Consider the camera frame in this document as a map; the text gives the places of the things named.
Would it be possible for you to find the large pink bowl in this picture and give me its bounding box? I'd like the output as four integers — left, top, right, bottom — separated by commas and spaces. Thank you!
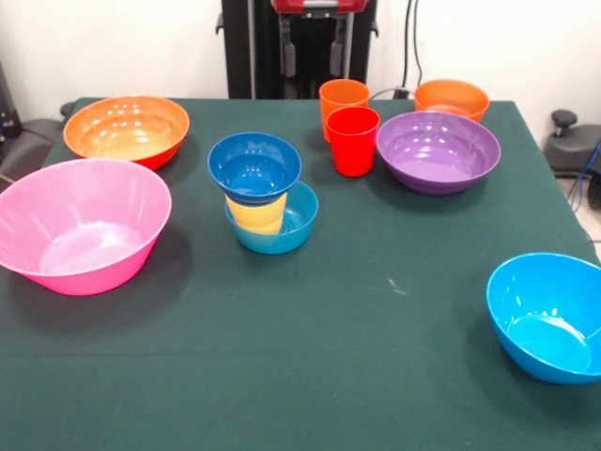
0, 158, 173, 297

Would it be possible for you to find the small light blue bowl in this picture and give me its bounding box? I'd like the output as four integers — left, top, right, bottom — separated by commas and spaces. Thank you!
223, 180, 320, 256

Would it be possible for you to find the purple bowl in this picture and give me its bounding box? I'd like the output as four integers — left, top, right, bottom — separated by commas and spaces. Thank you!
376, 111, 502, 196

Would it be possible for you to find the small dark blue bowl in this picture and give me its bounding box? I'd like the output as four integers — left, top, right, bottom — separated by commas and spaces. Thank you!
207, 132, 303, 205

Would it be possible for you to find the small orange bowl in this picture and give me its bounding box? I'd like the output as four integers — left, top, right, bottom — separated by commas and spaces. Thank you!
414, 78, 491, 123

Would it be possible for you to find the yellow cup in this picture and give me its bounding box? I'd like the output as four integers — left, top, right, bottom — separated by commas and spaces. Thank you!
224, 192, 288, 236

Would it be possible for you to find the orange cup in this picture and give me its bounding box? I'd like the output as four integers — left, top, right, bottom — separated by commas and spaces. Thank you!
318, 78, 371, 143

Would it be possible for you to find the dark green table cloth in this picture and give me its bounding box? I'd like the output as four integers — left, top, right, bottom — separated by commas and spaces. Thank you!
0, 97, 601, 451

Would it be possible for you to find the black hanging cable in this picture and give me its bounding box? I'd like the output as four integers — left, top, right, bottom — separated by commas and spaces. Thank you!
402, 0, 424, 101

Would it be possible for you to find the blue cable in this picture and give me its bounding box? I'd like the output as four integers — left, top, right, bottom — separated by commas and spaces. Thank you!
567, 140, 601, 248

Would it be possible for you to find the large orange bowl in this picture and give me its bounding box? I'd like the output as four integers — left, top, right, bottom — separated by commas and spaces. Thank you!
63, 95, 191, 171

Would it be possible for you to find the large light blue bowl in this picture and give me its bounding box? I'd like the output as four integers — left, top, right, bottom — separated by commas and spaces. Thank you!
485, 252, 601, 386

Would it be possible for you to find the red cup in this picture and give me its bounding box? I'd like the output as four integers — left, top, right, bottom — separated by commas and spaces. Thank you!
325, 106, 381, 179

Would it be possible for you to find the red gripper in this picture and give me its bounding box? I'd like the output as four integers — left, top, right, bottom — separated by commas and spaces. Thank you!
270, 0, 369, 79

